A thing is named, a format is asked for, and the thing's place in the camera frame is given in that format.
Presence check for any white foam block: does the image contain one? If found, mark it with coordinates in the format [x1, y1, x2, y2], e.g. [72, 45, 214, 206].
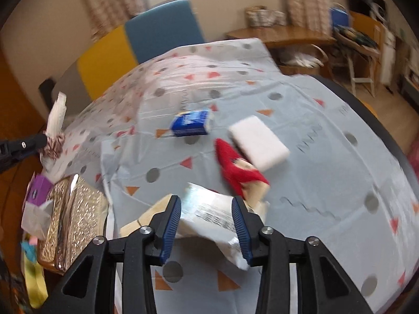
[228, 115, 291, 172]

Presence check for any wicker basket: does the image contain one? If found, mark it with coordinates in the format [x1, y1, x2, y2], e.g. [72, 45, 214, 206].
[278, 44, 329, 76]

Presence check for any white striped sock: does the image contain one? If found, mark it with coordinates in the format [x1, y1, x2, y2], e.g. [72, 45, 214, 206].
[39, 92, 68, 171]

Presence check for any printed bed sheet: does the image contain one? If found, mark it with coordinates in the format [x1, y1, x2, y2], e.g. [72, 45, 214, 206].
[41, 37, 419, 314]

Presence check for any gold ornate tissue box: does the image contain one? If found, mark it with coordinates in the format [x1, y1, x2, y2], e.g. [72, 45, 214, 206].
[21, 175, 110, 275]

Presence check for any red sock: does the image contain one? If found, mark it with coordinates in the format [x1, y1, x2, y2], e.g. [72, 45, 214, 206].
[214, 138, 271, 203]

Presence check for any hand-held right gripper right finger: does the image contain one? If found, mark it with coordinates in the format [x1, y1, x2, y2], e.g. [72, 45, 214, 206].
[231, 196, 374, 314]

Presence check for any purple tissue carton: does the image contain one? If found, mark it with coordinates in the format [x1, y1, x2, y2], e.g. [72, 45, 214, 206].
[28, 175, 54, 203]

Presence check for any blue folding chair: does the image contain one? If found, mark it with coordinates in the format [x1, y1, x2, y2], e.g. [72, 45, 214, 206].
[329, 7, 382, 97]

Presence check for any white plastic sock package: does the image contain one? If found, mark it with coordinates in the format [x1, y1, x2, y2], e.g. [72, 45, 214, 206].
[177, 182, 259, 270]

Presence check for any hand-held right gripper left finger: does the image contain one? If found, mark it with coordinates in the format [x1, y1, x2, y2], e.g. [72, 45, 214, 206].
[39, 195, 182, 314]

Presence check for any wooden desk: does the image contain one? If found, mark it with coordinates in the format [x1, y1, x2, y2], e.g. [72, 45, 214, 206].
[226, 26, 338, 49]

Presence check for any wooden wardrobe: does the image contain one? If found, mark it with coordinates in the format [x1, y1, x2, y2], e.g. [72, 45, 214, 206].
[0, 49, 46, 203]

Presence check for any patterned beige curtain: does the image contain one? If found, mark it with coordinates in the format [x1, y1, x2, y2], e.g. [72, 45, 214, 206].
[74, 0, 148, 36]
[282, 0, 331, 33]

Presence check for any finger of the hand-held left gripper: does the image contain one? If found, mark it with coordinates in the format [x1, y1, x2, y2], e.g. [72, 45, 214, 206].
[7, 133, 48, 158]

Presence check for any grey yellow blue headboard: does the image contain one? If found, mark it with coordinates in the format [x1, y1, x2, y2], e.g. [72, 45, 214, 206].
[59, 0, 205, 102]

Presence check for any blue tissue packet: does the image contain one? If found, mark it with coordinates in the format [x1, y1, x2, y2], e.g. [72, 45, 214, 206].
[169, 109, 212, 137]

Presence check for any wooden side cabinet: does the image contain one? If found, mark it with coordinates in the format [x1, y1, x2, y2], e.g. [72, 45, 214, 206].
[349, 10, 385, 51]

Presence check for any black upright cushion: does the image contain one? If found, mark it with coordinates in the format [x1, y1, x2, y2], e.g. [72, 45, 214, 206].
[38, 78, 56, 105]

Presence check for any dark green bag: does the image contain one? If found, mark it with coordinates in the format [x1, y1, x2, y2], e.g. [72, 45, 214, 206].
[335, 26, 377, 48]

